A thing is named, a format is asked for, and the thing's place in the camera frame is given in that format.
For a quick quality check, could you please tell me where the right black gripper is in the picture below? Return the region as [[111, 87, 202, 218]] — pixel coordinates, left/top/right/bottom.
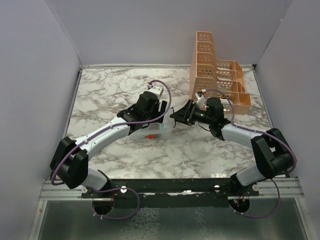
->
[[170, 99, 213, 127]]

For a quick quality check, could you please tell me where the clear first aid box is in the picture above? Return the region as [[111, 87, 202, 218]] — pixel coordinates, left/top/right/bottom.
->
[[130, 117, 175, 142]]

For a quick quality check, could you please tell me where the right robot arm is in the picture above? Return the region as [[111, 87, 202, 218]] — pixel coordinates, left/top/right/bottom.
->
[[170, 97, 296, 196]]

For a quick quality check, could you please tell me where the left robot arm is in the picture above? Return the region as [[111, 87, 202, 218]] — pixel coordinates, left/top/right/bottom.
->
[[50, 86, 167, 198]]

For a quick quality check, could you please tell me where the orange plastic file rack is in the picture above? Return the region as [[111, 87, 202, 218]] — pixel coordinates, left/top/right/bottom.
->
[[189, 31, 252, 115]]

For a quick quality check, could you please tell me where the black box handle left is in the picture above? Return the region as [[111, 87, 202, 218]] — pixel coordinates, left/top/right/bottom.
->
[[169, 106, 177, 130]]

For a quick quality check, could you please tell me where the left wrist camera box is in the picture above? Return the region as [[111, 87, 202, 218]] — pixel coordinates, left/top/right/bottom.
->
[[147, 84, 164, 99]]

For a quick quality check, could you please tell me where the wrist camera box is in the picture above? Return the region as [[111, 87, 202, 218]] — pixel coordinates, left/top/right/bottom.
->
[[195, 89, 207, 108], [147, 84, 164, 99]]

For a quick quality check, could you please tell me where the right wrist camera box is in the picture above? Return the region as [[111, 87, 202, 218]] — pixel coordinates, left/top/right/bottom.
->
[[195, 89, 207, 108]]

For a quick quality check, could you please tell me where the black front frame bar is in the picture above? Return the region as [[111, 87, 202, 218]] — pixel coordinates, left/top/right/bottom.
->
[[81, 178, 259, 209]]

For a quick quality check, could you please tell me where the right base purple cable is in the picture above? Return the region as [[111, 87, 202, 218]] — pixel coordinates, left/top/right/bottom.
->
[[228, 178, 281, 218]]

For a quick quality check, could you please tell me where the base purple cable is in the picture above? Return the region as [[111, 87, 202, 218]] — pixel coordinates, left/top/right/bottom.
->
[[228, 178, 281, 218], [91, 187, 141, 221]]

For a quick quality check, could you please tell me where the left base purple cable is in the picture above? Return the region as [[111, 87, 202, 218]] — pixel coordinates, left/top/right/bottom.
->
[[91, 187, 141, 221]]

